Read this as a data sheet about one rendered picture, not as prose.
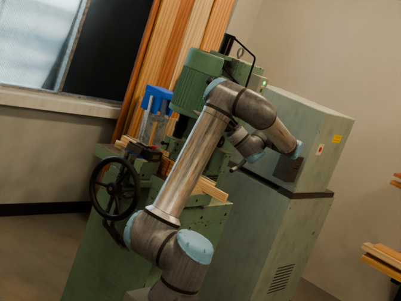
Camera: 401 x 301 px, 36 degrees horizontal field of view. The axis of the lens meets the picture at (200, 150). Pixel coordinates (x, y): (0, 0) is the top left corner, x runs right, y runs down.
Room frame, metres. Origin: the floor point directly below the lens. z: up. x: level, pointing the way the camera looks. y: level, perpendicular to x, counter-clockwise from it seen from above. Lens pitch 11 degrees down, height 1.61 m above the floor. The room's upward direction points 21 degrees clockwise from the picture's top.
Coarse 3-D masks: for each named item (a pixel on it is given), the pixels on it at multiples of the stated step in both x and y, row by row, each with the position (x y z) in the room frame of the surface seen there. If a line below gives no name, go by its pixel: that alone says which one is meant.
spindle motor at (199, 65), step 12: (192, 48) 2.86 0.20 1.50; (192, 60) 2.83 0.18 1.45; (204, 60) 2.82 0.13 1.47; (216, 60) 2.83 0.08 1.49; (192, 72) 2.83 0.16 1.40; (204, 72) 2.82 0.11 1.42; (216, 72) 2.85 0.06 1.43; (180, 84) 2.85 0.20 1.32; (192, 84) 2.82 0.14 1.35; (204, 84) 2.83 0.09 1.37; (180, 96) 2.83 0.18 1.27; (192, 96) 2.82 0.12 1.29; (180, 108) 2.82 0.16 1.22; (192, 108) 2.82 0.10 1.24
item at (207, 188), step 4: (200, 180) 2.79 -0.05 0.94; (196, 184) 2.79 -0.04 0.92; (200, 184) 2.78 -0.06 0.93; (204, 184) 2.77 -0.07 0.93; (208, 184) 2.78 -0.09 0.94; (200, 188) 2.78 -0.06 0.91; (204, 188) 2.77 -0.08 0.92; (208, 188) 2.76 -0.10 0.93; (212, 188) 2.75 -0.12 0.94; (216, 188) 2.75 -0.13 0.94; (208, 192) 2.76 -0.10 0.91; (212, 192) 2.75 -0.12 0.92; (216, 192) 2.74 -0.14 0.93; (220, 192) 2.73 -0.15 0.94; (224, 192) 2.74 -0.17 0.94; (216, 196) 2.73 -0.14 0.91; (220, 196) 2.72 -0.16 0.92; (224, 196) 2.71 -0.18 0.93; (220, 200) 2.72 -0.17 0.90; (224, 200) 2.71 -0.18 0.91
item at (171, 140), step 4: (168, 136) 2.87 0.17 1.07; (172, 136) 2.90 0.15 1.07; (164, 140) 2.87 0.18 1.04; (168, 140) 2.86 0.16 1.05; (172, 140) 2.85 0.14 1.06; (176, 140) 2.85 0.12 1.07; (180, 140) 2.88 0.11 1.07; (184, 140) 2.91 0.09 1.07; (172, 144) 2.85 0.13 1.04; (176, 144) 2.85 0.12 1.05; (180, 144) 2.88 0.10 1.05; (164, 148) 2.87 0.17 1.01; (168, 148) 2.86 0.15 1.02; (172, 148) 2.84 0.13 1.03; (176, 148) 2.86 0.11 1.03; (180, 148) 2.89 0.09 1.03; (172, 152) 2.85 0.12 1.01; (176, 152) 2.88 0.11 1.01
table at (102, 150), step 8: (96, 144) 2.92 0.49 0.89; (104, 144) 2.96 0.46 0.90; (112, 144) 3.02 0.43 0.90; (96, 152) 2.91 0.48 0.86; (104, 152) 2.89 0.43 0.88; (112, 152) 2.87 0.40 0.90; (120, 152) 2.91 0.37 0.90; (112, 168) 2.73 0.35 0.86; (152, 176) 2.73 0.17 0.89; (160, 176) 2.75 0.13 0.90; (144, 184) 2.68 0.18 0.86; (152, 184) 2.73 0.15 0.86; (160, 184) 2.71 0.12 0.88; (192, 200) 2.66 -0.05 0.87; (200, 200) 2.72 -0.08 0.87; (208, 200) 2.78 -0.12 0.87
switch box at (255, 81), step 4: (252, 76) 3.07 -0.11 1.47; (256, 76) 3.06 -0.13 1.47; (260, 76) 3.06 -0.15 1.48; (252, 80) 3.07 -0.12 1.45; (256, 80) 3.06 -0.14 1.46; (260, 80) 3.06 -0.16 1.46; (264, 80) 3.09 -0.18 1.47; (268, 80) 3.13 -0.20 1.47; (248, 84) 3.08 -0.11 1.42; (252, 84) 3.07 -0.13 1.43; (256, 84) 3.06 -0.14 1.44; (260, 84) 3.07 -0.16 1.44; (264, 84) 3.11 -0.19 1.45; (248, 88) 3.07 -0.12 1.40; (252, 88) 3.06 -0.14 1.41; (256, 88) 3.05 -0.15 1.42; (260, 88) 3.08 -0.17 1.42; (264, 88) 3.12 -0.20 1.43; (256, 92) 3.06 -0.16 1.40
